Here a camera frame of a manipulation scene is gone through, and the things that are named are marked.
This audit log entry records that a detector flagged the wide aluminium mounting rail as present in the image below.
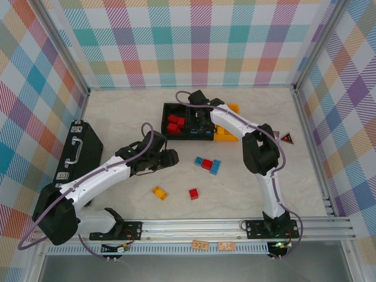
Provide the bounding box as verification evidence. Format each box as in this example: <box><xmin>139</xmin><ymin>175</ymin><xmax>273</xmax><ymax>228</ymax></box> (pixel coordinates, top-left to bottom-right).
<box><xmin>31</xmin><ymin>217</ymin><xmax>356</xmax><ymax>244</ymax></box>

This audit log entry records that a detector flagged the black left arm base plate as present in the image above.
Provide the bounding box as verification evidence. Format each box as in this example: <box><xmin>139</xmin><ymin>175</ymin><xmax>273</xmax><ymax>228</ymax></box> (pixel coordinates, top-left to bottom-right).
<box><xmin>89</xmin><ymin>220</ymin><xmax>144</xmax><ymax>242</ymax></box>

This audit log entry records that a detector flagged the yellow plastic bin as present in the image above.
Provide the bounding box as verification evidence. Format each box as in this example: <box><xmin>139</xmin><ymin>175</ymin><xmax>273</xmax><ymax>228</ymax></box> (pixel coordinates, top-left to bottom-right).
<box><xmin>213</xmin><ymin>103</ymin><xmax>241</xmax><ymax>142</ymax></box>

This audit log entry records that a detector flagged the black hard carrying case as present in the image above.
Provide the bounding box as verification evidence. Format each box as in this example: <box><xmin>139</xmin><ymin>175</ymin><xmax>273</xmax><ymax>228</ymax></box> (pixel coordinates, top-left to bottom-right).
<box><xmin>54</xmin><ymin>119</ymin><xmax>105</xmax><ymax>206</ymax></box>

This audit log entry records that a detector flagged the black plastic bin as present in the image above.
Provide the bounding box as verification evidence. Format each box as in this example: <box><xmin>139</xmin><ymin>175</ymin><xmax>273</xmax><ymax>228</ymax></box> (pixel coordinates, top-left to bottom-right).
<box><xmin>160</xmin><ymin>102</ymin><xmax>189</xmax><ymax>141</ymax></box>
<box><xmin>186</xmin><ymin>105</ymin><xmax>215</xmax><ymax>142</ymax></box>

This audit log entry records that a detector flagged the thin aluminium frame rail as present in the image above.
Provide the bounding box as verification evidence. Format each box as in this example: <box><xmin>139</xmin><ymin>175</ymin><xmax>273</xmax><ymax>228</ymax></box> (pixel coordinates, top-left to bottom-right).
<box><xmin>88</xmin><ymin>85</ymin><xmax>296</xmax><ymax>90</ymax></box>

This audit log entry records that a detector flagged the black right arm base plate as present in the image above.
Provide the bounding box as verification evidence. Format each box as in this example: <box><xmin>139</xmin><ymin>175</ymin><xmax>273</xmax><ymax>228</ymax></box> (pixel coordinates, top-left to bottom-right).
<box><xmin>244</xmin><ymin>219</ymin><xmax>301</xmax><ymax>239</ymax></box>

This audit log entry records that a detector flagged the aluminium frame post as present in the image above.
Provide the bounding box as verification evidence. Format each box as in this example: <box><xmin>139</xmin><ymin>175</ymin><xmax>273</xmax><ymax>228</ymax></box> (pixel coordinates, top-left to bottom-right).
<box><xmin>292</xmin><ymin>0</ymin><xmax>352</xmax><ymax>93</ymax></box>
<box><xmin>34</xmin><ymin>0</ymin><xmax>91</xmax><ymax>95</ymax></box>

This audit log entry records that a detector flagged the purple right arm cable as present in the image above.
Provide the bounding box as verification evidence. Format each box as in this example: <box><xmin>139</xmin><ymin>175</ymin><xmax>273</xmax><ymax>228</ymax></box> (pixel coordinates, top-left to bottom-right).
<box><xmin>175</xmin><ymin>90</ymin><xmax>305</xmax><ymax>261</ymax></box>

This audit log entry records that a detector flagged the grey slotted cable duct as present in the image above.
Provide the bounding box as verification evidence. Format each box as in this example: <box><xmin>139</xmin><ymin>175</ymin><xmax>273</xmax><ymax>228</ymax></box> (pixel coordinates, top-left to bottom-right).
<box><xmin>46</xmin><ymin>244</ymin><xmax>273</xmax><ymax>256</ymax></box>

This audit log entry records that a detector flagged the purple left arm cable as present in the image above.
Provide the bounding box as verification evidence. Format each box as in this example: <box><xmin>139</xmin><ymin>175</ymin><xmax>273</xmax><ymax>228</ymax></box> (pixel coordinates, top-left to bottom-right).
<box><xmin>16</xmin><ymin>122</ymin><xmax>156</xmax><ymax>262</ymax></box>

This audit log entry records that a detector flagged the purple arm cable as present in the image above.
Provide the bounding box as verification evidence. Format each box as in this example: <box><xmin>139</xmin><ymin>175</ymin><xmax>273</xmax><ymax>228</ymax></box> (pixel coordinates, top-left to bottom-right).
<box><xmin>16</xmin><ymin>122</ymin><xmax>156</xmax><ymax>262</ymax></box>
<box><xmin>175</xmin><ymin>90</ymin><xmax>305</xmax><ymax>261</ymax></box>

